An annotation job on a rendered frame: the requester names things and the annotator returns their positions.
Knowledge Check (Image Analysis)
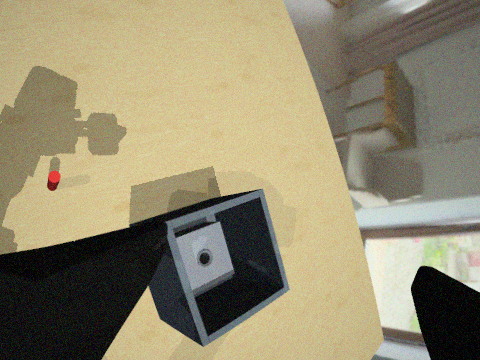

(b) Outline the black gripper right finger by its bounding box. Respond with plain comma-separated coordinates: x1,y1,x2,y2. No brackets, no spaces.
411,265,480,360

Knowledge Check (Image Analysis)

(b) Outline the dark red peg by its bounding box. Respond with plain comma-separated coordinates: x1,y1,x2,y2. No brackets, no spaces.
47,171,61,191

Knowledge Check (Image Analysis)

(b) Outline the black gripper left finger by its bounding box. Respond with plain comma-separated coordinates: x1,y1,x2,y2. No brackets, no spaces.
0,220,168,360

